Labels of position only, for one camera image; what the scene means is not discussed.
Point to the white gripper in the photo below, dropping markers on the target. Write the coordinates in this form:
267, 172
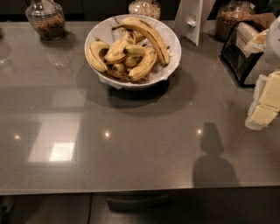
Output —
273, 46

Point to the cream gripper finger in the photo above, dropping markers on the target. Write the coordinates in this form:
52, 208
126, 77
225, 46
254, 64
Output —
260, 117

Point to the long yellow banana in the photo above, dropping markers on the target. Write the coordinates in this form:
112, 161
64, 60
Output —
150, 32

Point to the front yellow banana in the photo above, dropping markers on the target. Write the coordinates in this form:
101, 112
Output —
145, 65

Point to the small stubby banana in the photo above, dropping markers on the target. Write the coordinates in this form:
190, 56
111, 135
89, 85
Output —
134, 50

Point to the centre yellow banana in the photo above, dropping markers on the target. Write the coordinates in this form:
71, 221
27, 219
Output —
115, 53

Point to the white bowl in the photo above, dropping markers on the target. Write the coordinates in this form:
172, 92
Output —
102, 31

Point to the left curved yellow banana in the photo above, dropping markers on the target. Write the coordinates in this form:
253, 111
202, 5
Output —
94, 58

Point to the glass jar with granola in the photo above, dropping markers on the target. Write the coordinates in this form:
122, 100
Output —
229, 15

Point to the white stand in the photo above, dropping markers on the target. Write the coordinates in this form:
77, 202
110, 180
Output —
190, 18

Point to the glass jar with oats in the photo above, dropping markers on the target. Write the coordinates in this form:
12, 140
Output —
148, 8

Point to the glass jar with nuts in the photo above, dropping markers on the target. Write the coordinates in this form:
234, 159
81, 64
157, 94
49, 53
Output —
46, 18

